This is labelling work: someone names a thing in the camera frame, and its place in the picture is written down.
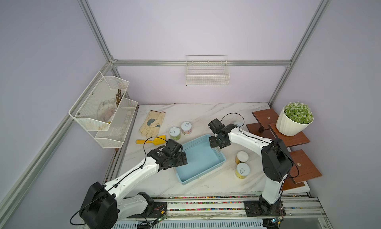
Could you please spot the white pot green plant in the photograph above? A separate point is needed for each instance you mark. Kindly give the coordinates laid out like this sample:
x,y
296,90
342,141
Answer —
x,y
294,118

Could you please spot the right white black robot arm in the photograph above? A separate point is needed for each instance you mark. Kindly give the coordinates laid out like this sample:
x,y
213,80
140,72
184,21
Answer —
x,y
276,160

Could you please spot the yellow label can front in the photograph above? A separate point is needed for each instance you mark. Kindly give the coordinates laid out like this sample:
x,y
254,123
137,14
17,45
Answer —
x,y
242,170

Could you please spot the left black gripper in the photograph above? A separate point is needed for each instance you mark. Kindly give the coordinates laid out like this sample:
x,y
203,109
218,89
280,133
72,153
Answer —
x,y
180,161

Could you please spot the brown wooden stepped shelf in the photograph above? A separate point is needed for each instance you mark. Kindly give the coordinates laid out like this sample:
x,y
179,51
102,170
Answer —
x,y
304,169

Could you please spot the yellow plastic scoop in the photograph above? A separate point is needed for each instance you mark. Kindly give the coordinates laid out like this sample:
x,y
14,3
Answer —
x,y
153,140

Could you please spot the green label can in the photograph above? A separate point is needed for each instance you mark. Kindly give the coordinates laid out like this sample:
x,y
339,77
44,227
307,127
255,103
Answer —
x,y
175,133

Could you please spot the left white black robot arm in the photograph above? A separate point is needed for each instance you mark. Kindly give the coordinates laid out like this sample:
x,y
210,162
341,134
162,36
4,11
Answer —
x,y
105,204

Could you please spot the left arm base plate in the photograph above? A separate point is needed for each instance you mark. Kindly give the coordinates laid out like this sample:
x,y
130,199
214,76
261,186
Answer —
x,y
154,210

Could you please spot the light blue plastic basket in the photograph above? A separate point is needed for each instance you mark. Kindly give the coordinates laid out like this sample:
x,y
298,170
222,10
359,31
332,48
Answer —
x,y
201,159

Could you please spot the aluminium frame rail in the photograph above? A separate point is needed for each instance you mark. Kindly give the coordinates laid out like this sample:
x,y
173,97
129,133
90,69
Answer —
x,y
178,63

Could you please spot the pink label can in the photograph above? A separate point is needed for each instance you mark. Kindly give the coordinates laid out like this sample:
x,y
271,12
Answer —
x,y
186,128

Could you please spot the brown dried twig in rack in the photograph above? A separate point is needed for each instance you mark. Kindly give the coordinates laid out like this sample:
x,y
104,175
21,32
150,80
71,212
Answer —
x,y
119,96

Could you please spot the white wire wall basket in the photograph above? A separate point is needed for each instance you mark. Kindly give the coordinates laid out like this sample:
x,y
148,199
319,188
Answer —
x,y
210,75

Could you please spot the orange label can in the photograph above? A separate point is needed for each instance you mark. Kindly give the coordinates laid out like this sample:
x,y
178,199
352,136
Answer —
x,y
241,157
239,124

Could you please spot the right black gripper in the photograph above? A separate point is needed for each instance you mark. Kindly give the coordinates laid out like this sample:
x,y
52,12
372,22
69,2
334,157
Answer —
x,y
213,143

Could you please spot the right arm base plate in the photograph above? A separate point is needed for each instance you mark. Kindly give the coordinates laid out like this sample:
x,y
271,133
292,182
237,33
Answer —
x,y
263,209

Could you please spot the orange label can front right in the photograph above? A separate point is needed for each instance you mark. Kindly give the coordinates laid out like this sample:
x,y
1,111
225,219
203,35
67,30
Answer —
x,y
241,157

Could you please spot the orange label can back right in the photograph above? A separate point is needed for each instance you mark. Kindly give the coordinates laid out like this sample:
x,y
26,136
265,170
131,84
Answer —
x,y
239,124

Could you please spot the white two-tier mesh rack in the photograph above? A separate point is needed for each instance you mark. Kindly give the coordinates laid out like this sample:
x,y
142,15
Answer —
x,y
84,111

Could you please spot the clear glass item in rack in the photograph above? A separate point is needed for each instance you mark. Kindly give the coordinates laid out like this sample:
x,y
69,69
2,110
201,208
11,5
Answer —
x,y
106,110

